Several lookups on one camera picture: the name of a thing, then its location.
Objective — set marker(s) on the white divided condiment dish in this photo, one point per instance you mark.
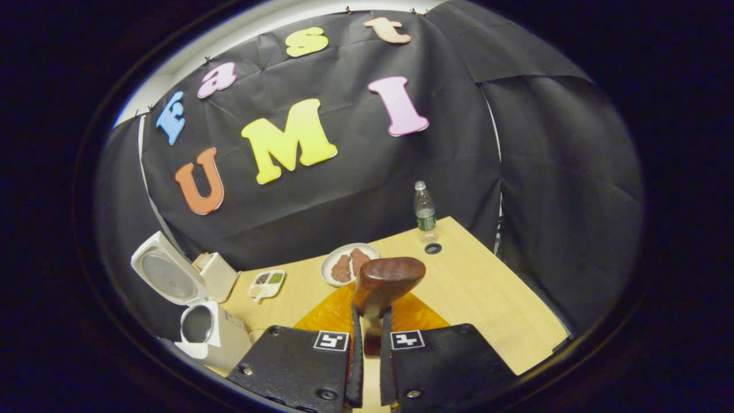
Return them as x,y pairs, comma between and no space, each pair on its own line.
266,284

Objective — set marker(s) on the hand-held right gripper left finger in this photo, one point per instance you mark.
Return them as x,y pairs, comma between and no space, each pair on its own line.
355,378

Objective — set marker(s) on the brown meat piece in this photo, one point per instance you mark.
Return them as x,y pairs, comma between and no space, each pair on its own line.
360,259
342,268

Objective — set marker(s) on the row of black clips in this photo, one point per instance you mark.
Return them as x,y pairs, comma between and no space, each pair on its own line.
348,10

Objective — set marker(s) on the white rice cooker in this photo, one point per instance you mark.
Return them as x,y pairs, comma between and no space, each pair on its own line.
226,338

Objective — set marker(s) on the brown wooden spoon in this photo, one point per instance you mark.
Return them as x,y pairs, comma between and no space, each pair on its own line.
387,278

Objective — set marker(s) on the white round plate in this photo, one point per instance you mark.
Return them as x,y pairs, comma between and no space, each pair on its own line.
328,269

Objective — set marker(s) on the white toaster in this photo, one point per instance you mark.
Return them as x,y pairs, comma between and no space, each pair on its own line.
221,275

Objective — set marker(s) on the green label water bottle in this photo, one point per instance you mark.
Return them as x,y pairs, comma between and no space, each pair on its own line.
425,215

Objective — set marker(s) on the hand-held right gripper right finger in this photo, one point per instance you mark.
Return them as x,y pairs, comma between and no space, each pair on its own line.
385,373

